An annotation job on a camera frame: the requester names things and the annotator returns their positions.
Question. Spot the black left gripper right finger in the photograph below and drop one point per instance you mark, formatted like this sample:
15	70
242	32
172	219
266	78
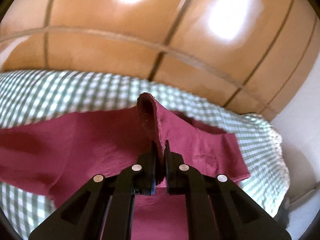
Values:
216	207

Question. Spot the floral bed sheet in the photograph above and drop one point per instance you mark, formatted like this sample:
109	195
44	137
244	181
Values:
277	142

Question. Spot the green white checkered bedspread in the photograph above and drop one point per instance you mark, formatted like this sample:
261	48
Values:
29	96

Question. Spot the wooden panelled wardrobe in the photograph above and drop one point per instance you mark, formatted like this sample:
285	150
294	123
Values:
244	55

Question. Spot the dark red cloth garment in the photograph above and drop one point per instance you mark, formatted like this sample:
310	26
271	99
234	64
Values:
55	158

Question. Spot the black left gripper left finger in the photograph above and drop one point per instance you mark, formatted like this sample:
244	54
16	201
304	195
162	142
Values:
103	208

